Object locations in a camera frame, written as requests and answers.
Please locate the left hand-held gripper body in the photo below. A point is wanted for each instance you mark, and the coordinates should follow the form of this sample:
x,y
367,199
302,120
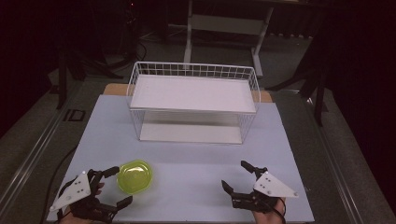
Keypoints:
x,y
73,192

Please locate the black rectangular floor bracket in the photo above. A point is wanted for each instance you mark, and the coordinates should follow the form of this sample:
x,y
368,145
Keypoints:
x,y
74,115

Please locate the green plastic bowl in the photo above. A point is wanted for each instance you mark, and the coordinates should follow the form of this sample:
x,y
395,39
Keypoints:
x,y
134,176

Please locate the person's right hand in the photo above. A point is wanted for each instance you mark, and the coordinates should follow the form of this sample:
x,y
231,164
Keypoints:
x,y
269,217

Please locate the black metal stand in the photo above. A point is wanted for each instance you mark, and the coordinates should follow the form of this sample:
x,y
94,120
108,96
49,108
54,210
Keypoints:
x,y
67,71
314,87

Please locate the white metal table frame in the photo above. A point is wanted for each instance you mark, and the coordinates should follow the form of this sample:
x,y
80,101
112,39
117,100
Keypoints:
x,y
224,24

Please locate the wooden board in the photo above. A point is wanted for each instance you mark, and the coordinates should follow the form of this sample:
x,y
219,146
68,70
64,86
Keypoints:
x,y
114,89

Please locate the metal floor rail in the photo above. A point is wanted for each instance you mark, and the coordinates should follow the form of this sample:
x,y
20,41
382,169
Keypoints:
x,y
28,161
336,168

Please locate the person's left hand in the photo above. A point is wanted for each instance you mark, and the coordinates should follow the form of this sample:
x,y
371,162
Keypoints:
x,y
76,220

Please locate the pale blue table mat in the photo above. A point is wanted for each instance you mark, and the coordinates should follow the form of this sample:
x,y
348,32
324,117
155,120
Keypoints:
x,y
186,174

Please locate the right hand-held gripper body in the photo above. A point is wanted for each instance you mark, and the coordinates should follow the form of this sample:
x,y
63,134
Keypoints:
x,y
271,186

